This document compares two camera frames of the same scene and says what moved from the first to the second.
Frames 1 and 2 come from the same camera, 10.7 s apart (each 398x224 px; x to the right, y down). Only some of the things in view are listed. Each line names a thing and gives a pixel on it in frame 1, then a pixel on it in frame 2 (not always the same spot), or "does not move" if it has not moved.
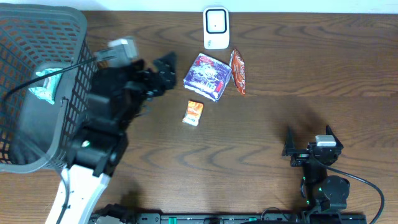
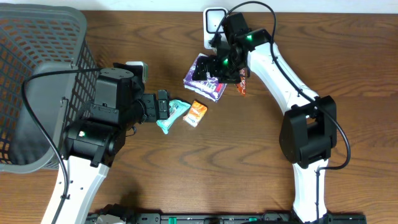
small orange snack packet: (193, 112) does not move
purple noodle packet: (208, 77) does not move
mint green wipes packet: (48, 91) to (176, 107)
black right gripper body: (300, 158) to (227, 67)
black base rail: (231, 218) does not move
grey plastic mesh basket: (35, 133) does not move
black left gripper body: (152, 78) to (161, 104)
